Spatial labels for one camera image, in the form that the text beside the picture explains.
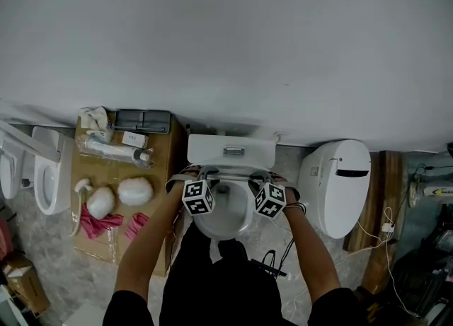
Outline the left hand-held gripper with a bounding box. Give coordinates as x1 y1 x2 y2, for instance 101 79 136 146
181 165 222 217

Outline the brown wooden plank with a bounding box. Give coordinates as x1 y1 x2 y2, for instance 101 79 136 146
342 150 405 295

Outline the white charger with cable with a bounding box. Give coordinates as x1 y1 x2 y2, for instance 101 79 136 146
334 206 422 318

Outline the white toilet seat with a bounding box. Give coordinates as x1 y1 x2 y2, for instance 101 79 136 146
190 163 274 182

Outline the person's right hand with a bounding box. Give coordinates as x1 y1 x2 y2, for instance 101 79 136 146
271 173 296 191

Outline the white spray hose nozzle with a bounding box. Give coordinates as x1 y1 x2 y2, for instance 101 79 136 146
68 177 94 238

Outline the white open toilet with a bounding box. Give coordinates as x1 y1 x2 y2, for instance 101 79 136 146
32 126 76 216

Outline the person's black clothing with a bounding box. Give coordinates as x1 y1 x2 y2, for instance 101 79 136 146
101 221 371 326

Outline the person's left forearm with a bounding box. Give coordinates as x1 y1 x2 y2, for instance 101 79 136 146
113 180 189 301

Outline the white toilet with raised lid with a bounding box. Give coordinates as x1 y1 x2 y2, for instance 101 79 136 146
0 119 62 201

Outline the black plastic tray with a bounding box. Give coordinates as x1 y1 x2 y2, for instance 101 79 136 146
114 109 172 135

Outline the white toilet tank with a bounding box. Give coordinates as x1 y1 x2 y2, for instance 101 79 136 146
186 134 277 170

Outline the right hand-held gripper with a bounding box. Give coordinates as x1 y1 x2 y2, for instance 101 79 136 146
246 170 287 220

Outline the white wrapped bundle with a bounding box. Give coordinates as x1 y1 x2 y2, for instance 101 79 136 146
117 175 154 206
86 186 117 221

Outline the black cable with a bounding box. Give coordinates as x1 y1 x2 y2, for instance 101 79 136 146
250 235 296 278

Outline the white tube in plastic bag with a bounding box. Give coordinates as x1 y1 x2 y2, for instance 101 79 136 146
75 133 156 170

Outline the pink cloth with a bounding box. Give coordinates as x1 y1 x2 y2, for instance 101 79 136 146
79 203 125 240
124 212 150 243

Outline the small white box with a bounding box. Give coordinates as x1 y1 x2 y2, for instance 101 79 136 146
121 131 149 149

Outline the person's left hand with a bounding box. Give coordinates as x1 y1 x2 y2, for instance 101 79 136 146
183 165 205 181

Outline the white smart toilet closed lid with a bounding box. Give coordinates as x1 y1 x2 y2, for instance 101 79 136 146
297 139 372 240

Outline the small cardboard box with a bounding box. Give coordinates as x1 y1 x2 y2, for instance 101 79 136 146
2 252 52 319

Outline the white bottle yellow label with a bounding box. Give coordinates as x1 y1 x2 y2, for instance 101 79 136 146
408 180 453 209

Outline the person's right forearm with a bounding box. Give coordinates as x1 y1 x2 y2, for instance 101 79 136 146
282 187 343 305

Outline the white crumpled cloth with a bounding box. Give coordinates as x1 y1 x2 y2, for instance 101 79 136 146
78 105 109 132

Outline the large cardboard box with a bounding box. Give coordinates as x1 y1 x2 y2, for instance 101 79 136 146
71 111 189 278

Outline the white toilet bowl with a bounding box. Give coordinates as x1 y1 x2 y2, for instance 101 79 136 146
192 175 263 241

